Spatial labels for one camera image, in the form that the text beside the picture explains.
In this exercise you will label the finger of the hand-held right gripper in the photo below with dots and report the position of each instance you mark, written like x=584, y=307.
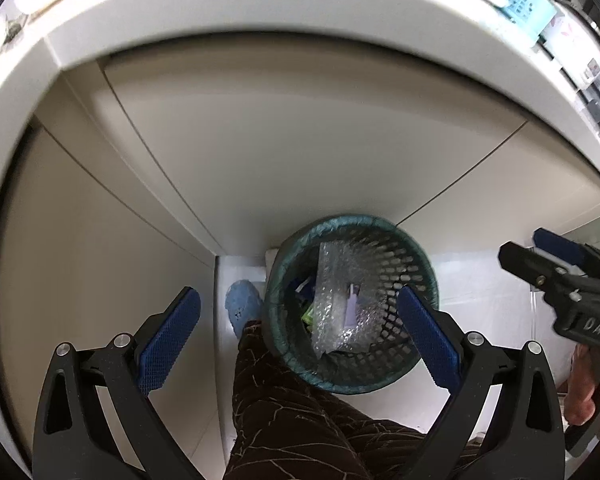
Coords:
x=562, y=247
x=535, y=272

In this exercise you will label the person's right hand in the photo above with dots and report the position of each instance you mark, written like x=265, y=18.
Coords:
x=580, y=385

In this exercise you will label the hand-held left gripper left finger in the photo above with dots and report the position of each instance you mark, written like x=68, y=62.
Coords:
x=172, y=340

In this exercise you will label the clear bubble wrap sheet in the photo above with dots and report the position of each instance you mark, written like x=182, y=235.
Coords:
x=335, y=270

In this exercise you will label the blue perforated utensil holder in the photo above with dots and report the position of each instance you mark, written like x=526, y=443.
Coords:
x=522, y=2

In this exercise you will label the white rice cooker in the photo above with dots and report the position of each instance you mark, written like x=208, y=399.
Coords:
x=577, y=40

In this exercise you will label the purple sachet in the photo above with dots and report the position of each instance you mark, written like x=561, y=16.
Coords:
x=351, y=310

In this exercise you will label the person's trouser leg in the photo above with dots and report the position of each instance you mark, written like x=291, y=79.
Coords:
x=290, y=420

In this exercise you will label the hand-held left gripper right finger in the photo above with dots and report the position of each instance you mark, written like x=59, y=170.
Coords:
x=430, y=340

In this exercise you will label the under-counter cabinet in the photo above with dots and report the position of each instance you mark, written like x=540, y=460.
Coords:
x=280, y=135

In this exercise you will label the black mesh waste bin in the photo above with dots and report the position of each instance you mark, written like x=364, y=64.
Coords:
x=405, y=270

